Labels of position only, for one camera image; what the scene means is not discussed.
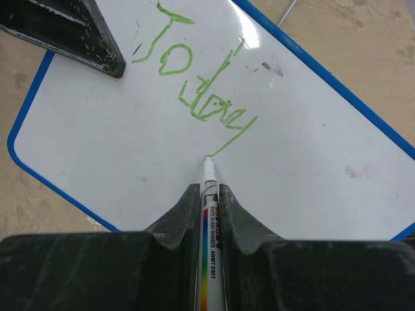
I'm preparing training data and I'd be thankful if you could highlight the white whiteboard marker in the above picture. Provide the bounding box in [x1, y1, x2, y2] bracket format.
[195, 156, 226, 310]

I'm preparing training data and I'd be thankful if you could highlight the wire whiteboard stand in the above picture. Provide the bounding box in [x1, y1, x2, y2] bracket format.
[277, 0, 297, 27]

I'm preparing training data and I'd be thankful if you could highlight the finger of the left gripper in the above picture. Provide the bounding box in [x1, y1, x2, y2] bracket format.
[1, 0, 126, 78]

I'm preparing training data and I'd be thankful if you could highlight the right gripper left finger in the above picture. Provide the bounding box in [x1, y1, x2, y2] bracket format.
[1, 184, 200, 310]

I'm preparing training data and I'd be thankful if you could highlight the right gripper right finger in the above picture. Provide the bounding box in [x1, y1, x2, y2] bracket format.
[219, 184, 414, 310]

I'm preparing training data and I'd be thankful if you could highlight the blue framed whiteboard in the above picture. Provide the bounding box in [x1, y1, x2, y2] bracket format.
[8, 1, 414, 240]

